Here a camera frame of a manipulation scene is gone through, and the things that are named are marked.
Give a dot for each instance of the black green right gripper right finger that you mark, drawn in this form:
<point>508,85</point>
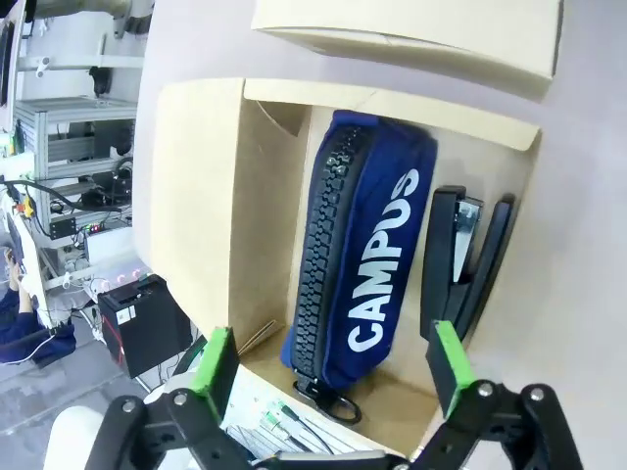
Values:
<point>450,372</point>

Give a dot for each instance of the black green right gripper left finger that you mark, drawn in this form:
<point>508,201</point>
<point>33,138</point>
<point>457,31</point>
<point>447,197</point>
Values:
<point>215,372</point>

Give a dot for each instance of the black stapler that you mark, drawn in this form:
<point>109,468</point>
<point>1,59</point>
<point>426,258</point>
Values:
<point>441,254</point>

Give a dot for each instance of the navy blue CAMPUS pencil case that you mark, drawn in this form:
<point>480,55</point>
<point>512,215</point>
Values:
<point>387,254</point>

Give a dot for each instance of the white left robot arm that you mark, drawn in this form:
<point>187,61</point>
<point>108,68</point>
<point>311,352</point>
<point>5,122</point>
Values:
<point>78,436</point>

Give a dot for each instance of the black controller box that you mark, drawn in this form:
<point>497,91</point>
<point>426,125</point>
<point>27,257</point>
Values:
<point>147,323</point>

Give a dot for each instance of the open cardboard box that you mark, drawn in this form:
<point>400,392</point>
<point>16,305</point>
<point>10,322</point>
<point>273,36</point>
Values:
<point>416,49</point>
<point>264,220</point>

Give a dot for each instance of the printed white paper sheet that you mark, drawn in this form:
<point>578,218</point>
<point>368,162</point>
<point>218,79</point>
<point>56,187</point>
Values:
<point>264,406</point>

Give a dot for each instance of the seated person in blue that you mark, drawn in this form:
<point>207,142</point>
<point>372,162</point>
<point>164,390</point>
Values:
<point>29,328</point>

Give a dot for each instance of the aluminium profile equipment rack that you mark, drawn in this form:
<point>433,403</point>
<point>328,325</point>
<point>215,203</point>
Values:
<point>63,147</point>

